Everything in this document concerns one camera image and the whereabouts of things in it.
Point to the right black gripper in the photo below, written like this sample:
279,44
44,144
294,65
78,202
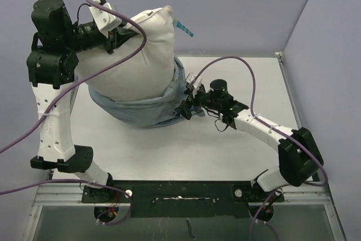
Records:
184,109

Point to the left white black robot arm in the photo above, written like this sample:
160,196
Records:
51,69

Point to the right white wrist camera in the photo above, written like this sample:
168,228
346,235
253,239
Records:
193,84

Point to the white pillow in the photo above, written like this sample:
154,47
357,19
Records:
146,75

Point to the blue pillowcase with fish print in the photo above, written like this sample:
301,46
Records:
149,113

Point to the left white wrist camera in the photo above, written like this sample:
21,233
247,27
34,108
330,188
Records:
104,21

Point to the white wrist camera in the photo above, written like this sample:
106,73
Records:
193,84
104,21

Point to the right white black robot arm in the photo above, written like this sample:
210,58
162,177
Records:
298,155

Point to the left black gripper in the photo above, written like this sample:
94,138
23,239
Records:
126,32

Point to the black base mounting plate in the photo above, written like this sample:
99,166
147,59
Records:
181,199

